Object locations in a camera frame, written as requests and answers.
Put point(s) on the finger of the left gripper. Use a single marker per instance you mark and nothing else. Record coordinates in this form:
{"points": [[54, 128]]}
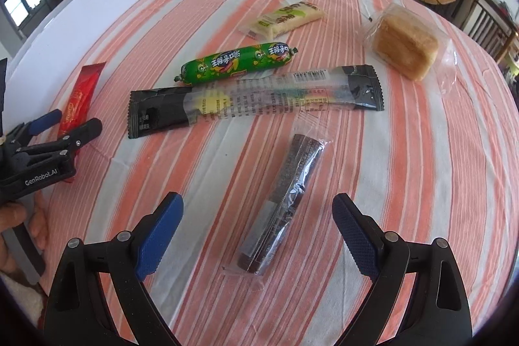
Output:
{"points": [[77, 135], [23, 133]]}

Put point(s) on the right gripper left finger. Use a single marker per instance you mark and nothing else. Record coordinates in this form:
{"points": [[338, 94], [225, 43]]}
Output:
{"points": [[77, 311]]}

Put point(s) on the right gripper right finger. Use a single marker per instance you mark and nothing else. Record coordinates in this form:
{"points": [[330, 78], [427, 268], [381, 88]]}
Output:
{"points": [[437, 312]]}

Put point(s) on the red snack packet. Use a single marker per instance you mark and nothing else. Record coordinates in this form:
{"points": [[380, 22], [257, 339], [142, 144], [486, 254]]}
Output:
{"points": [[78, 106]]}

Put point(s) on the green sausage snack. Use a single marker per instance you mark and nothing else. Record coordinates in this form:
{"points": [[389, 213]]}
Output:
{"points": [[235, 63]]}

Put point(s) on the dark biscuit stack packet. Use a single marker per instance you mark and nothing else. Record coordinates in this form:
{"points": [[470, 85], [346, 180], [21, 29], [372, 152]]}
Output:
{"points": [[265, 234]]}

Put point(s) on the cream green wafer packet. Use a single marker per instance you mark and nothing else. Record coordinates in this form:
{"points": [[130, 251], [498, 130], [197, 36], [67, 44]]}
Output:
{"points": [[269, 26]]}

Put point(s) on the long black clear packet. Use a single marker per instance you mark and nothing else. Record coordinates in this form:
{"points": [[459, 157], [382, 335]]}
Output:
{"points": [[356, 87]]}

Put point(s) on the bread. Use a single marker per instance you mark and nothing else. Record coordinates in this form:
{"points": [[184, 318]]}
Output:
{"points": [[413, 46]]}

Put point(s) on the person left hand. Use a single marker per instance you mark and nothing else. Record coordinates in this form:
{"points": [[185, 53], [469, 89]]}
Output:
{"points": [[14, 214]]}

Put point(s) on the white cardboard box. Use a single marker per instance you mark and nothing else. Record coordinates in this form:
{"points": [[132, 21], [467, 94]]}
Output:
{"points": [[53, 50]]}

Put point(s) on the striped orange white tablecloth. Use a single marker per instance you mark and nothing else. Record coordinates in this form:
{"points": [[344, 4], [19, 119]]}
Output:
{"points": [[429, 165]]}

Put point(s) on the dark wooden dining chair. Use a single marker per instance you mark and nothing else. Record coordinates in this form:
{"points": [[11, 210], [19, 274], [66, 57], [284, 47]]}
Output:
{"points": [[491, 28]]}

